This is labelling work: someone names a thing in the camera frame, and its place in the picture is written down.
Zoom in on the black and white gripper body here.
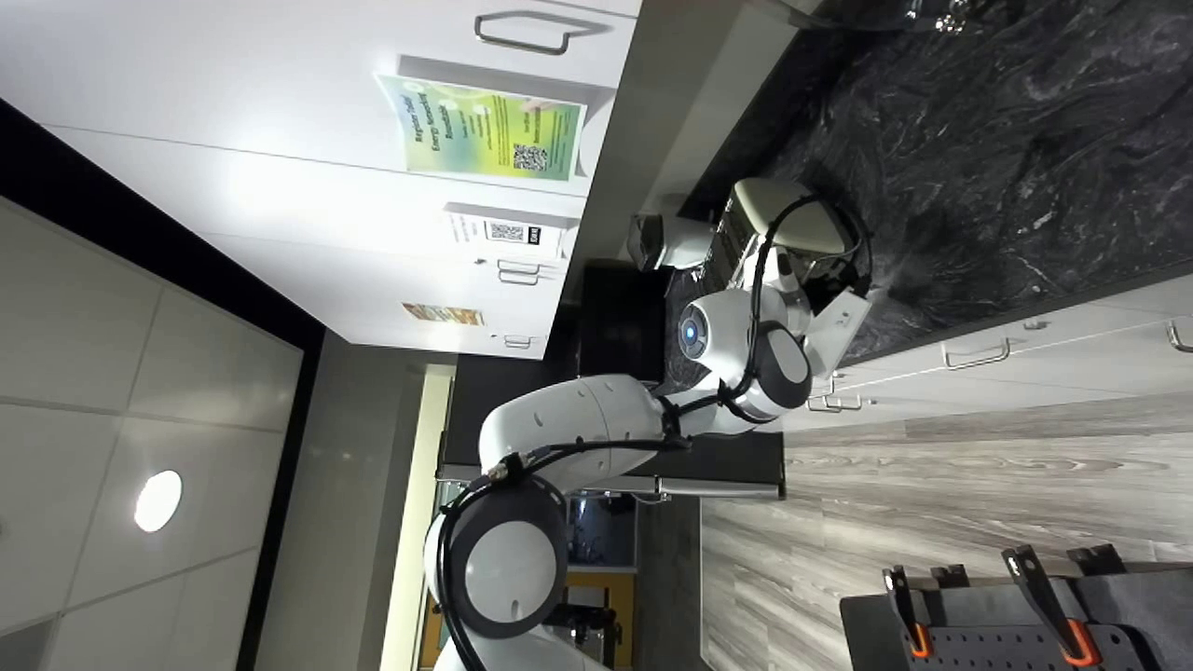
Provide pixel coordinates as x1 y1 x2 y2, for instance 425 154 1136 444
807 259 875 366

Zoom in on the white lower cabinet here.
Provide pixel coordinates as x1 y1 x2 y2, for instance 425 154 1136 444
796 271 1193 435

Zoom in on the white cabinet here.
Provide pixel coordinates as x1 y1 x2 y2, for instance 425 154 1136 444
0 0 647 366
796 271 1193 435

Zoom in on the blue computer screen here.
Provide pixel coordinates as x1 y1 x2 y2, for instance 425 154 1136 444
565 489 642 576

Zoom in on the white paper label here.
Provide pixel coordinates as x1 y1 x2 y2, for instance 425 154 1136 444
444 208 578 255

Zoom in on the orange sticker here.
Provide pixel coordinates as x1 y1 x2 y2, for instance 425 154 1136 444
399 297 489 332

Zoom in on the green poster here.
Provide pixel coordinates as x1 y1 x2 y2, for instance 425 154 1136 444
377 71 588 185

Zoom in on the white upper cabinet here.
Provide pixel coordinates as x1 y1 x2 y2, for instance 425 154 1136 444
0 0 647 366

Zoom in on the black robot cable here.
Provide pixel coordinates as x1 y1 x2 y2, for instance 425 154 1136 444
435 185 875 671

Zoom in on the black clamp orange handle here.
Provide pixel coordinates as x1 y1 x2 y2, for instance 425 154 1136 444
881 563 939 665
996 542 1109 671

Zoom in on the metal cabinet handle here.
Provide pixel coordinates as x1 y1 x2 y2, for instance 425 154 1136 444
494 255 551 290
473 8 616 61

